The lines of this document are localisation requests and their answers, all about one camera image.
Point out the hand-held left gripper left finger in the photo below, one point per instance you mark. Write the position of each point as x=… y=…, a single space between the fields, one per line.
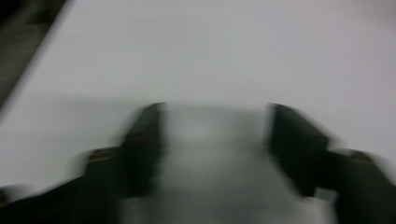
x=143 y=155

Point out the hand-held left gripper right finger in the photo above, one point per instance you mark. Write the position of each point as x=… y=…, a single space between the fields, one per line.
x=295 y=149

